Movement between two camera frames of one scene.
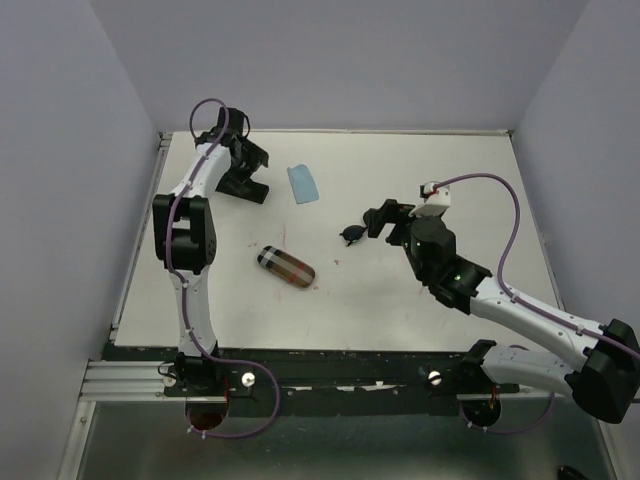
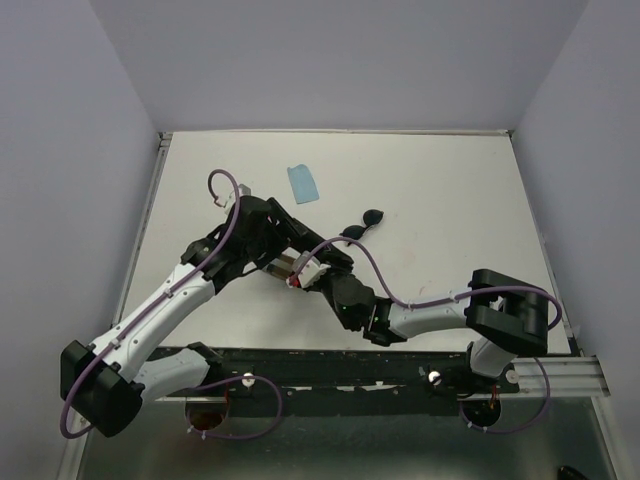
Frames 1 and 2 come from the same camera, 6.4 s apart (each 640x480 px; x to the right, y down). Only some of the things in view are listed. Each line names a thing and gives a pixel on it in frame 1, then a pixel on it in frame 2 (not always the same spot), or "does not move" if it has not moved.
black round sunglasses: (352, 233) does not move
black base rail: (324, 381) does not move
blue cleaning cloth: (303, 183) does not move
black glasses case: (247, 189) -> (336, 262)
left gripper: (254, 155) -> (284, 233)
